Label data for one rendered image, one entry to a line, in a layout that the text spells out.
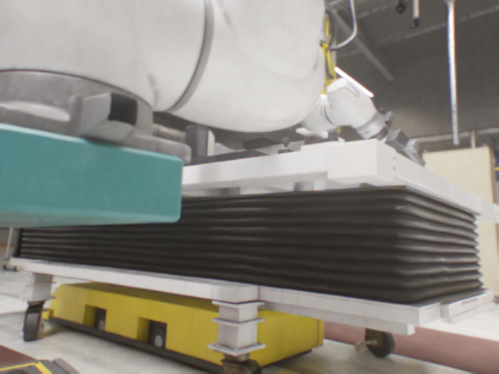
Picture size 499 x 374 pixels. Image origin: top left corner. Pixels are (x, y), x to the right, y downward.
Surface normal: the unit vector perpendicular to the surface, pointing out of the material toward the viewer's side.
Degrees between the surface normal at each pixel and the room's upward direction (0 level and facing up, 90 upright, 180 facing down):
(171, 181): 90
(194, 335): 90
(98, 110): 90
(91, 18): 93
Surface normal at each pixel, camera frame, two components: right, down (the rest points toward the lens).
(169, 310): -0.64, -0.17
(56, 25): 0.20, -0.14
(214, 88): 0.29, 0.61
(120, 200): 0.65, -0.12
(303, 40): 0.57, 0.41
